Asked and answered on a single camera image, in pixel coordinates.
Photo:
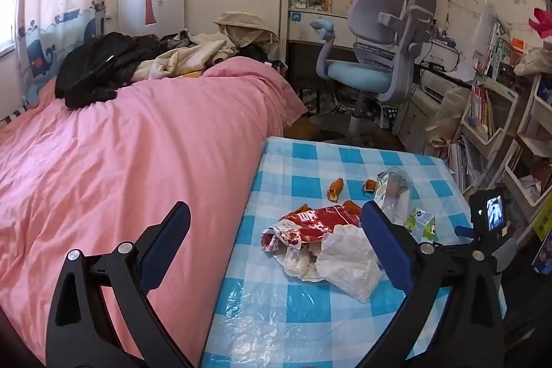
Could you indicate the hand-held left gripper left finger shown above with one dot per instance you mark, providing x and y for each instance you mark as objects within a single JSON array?
[{"x": 166, "y": 238}]

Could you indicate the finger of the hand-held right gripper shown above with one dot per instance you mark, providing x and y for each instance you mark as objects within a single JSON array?
[{"x": 465, "y": 232}]

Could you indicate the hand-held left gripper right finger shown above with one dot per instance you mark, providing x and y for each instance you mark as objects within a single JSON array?
[{"x": 390, "y": 247}]

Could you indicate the white tissue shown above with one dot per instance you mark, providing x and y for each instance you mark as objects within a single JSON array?
[{"x": 345, "y": 260}]

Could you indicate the orange carrot toy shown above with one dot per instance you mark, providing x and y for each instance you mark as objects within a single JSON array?
[
  {"x": 351, "y": 206},
  {"x": 304, "y": 206}
]

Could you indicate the orange peel piece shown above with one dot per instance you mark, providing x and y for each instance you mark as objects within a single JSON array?
[
  {"x": 368, "y": 186},
  {"x": 335, "y": 189}
]

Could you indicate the red snack bag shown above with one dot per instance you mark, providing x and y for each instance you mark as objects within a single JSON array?
[{"x": 310, "y": 223}]

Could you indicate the white wrapper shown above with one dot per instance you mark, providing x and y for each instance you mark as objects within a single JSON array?
[{"x": 297, "y": 264}]

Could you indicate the pink duvet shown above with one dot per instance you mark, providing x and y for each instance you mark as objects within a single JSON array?
[{"x": 129, "y": 156}]

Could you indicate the clear plastic bag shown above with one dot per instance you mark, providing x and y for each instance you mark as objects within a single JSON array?
[{"x": 448, "y": 113}]

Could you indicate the white drawer cabinet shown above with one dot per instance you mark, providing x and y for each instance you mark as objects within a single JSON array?
[{"x": 409, "y": 118}]

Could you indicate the blue checkered tablecloth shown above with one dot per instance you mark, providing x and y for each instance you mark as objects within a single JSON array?
[{"x": 276, "y": 316}]

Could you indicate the white printer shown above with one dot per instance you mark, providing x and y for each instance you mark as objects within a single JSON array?
[{"x": 444, "y": 85}]

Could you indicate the cream cloth bundle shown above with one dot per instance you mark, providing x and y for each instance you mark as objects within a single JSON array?
[{"x": 534, "y": 64}]

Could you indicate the row of upright books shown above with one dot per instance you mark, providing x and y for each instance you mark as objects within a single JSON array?
[{"x": 489, "y": 44}]

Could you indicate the black jacket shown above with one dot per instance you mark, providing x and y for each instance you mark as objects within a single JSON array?
[{"x": 95, "y": 70}]

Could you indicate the beige crumpled clothes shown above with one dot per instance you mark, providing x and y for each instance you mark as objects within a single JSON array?
[{"x": 189, "y": 55}]

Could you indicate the magenta bag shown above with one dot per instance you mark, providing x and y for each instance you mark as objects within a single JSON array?
[{"x": 542, "y": 23}]

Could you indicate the khaki cloth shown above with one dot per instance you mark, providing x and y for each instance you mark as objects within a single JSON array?
[{"x": 246, "y": 25}]

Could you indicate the grey blue desk chair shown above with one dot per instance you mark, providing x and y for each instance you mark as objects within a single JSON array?
[{"x": 379, "y": 6}]

